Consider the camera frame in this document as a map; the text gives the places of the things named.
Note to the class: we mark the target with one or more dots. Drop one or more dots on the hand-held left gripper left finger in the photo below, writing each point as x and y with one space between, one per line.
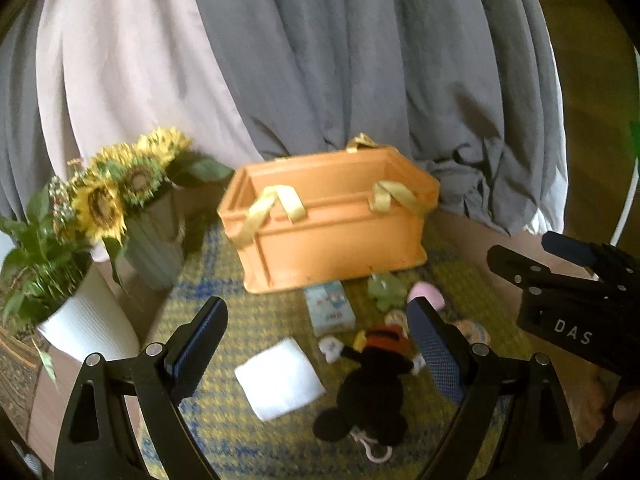
200 350

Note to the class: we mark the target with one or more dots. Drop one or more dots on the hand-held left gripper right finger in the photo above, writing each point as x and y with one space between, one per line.
435 350

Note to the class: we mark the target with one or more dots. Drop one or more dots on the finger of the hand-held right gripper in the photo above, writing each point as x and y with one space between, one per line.
570 246
520 267

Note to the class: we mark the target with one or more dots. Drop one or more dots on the small pastel soft toy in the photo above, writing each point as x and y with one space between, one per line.
397 321
472 332

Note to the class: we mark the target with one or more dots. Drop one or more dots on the small pink plush toy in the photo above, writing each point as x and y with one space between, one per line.
430 295

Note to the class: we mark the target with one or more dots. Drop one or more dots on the small green plush toy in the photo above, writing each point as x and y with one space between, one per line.
385 292

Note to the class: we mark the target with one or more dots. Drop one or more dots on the black mouse plush toy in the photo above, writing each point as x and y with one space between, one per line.
370 390

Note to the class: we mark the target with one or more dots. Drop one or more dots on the white cloth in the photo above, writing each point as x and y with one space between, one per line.
277 377

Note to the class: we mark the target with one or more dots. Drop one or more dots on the orange plastic crate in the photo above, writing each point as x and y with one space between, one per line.
325 245

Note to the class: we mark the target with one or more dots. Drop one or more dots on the person's right hand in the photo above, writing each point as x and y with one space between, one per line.
597 405

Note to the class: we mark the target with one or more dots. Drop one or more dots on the white sheer curtain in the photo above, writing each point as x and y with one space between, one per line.
552 170

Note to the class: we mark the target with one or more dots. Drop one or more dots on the white trim strip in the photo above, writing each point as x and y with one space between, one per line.
631 185

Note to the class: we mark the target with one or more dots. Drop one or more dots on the grey-green ribbed vase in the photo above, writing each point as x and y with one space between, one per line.
155 255

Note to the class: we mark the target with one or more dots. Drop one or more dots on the white ribbed plant pot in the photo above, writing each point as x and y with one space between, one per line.
90 320

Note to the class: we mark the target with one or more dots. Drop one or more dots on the yellow blue plaid mat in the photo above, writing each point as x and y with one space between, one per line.
280 440

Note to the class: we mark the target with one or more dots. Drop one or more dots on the artificial sunflower bouquet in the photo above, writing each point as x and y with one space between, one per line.
97 205

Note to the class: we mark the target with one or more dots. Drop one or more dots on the green leafy plant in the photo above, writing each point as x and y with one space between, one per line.
35 265

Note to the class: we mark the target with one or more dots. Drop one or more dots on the patterned brown rug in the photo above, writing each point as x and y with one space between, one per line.
15 375

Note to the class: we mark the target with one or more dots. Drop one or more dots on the wide grey curtain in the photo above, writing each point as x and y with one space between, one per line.
350 60

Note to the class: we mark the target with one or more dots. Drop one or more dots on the pale pink curtain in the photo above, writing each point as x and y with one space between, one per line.
125 85

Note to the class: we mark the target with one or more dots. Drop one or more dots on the narrow grey curtain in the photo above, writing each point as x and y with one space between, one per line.
25 125

